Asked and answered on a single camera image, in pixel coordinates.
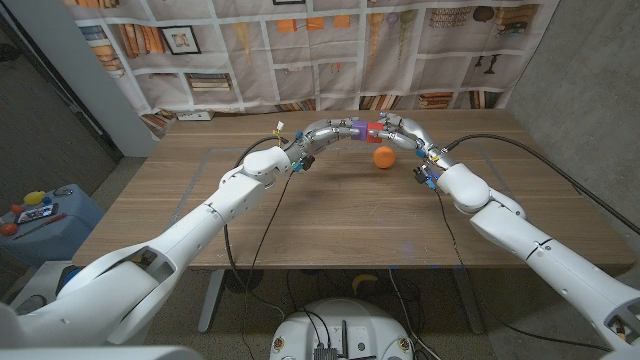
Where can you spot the grey table leg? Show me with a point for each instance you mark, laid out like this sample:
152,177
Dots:
470,305

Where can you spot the yellow banana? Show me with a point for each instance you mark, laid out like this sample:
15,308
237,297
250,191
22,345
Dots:
364,279

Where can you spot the black antenna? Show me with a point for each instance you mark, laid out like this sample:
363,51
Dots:
344,340

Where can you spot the black round fan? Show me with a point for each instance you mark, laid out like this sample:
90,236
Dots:
243,281

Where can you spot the white table leg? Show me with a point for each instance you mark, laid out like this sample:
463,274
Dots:
210,305

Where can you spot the white robot torso edge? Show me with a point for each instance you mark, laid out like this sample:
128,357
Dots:
100,354

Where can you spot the red toy fruit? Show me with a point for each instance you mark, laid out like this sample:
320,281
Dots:
8,229

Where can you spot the small orange toy fruit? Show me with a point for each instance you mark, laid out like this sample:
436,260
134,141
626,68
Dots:
17,209

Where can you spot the purple magnetic block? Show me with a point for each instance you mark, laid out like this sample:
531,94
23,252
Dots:
360,131

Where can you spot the small blue toy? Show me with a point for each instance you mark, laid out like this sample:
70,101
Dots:
47,200

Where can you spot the red magnetic block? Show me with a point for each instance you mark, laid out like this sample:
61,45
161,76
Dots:
374,135

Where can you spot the red screwdriver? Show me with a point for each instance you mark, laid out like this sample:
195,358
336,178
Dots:
42,225

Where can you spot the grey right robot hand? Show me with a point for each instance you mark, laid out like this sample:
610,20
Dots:
412,135

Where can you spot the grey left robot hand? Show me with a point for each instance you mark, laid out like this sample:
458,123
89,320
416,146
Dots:
320,135

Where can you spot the yellow toy lemon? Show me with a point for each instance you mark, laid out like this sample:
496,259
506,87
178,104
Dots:
34,198

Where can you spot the white power strip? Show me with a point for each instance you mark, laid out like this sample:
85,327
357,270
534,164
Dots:
195,116

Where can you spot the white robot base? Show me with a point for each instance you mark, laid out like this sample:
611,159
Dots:
345,325

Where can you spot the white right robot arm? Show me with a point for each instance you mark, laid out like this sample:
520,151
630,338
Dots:
550,260

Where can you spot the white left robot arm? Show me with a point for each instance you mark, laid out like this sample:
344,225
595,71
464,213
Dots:
175,245

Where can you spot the printed bookshelf backdrop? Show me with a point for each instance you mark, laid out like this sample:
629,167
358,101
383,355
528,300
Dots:
350,75

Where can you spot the orange ball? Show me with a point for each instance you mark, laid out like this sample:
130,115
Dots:
384,159

